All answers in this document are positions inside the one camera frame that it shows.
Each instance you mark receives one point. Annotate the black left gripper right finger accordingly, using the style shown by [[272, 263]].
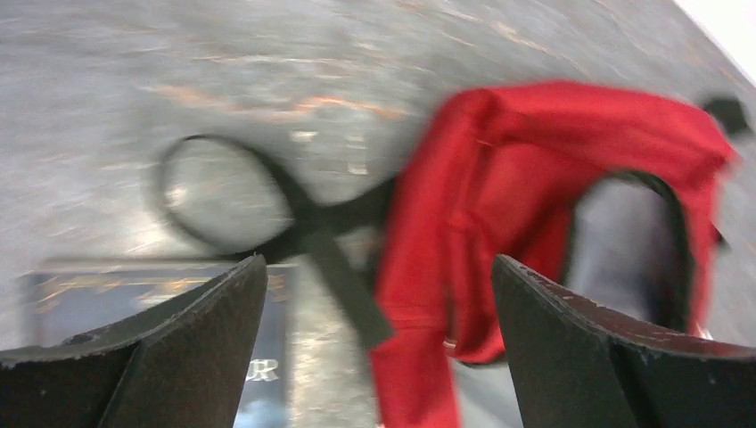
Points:
[[577, 364]]

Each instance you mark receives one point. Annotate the dark blue 1984 book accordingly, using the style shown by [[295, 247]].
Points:
[[72, 296]]

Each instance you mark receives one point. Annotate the red backpack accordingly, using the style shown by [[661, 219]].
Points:
[[609, 193]]

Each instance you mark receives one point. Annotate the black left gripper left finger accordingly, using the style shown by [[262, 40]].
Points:
[[181, 363]]

